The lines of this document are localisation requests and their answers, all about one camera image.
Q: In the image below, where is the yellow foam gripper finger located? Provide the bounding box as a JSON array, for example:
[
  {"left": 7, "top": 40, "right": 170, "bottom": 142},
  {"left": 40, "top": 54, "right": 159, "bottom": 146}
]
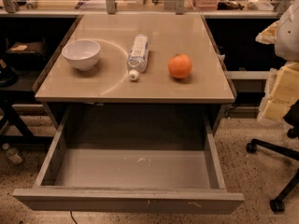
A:
[{"left": 257, "top": 62, "right": 299, "bottom": 121}]

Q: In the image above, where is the orange fruit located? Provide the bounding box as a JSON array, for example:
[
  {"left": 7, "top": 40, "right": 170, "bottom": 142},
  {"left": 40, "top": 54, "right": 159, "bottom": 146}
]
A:
[{"left": 168, "top": 54, "right": 192, "bottom": 79}]

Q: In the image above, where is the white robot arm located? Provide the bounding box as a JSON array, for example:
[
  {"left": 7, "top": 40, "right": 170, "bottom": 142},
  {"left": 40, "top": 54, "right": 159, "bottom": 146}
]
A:
[{"left": 255, "top": 0, "right": 299, "bottom": 124}]

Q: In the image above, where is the grey open top drawer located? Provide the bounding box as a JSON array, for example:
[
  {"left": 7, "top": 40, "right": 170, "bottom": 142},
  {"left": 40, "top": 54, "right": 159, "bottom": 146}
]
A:
[{"left": 13, "top": 104, "right": 244, "bottom": 214}]

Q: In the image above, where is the grey cabinet with tan top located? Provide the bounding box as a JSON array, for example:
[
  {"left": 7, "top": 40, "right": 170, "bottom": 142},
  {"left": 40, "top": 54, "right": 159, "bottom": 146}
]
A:
[{"left": 32, "top": 13, "right": 238, "bottom": 135}]

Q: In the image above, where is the black office chair base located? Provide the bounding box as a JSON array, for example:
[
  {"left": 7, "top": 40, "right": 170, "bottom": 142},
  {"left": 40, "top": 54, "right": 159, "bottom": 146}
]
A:
[{"left": 245, "top": 126, "right": 299, "bottom": 214}]

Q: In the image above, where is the clear plastic water bottle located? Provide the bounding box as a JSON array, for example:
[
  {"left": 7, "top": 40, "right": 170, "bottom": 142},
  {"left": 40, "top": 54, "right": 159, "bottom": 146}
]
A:
[{"left": 126, "top": 35, "right": 150, "bottom": 81}]

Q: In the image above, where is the white ceramic bowl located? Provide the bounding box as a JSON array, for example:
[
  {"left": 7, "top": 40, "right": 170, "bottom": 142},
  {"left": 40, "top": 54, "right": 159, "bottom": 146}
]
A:
[{"left": 62, "top": 39, "right": 101, "bottom": 71}]

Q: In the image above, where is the black stand left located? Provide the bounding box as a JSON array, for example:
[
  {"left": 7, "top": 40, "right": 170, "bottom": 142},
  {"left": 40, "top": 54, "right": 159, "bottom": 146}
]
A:
[{"left": 0, "top": 99, "right": 52, "bottom": 145}]

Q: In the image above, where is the small bottle on floor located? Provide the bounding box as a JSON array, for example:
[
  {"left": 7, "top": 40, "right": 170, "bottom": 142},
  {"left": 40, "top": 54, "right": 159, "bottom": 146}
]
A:
[{"left": 2, "top": 143, "right": 23, "bottom": 164}]

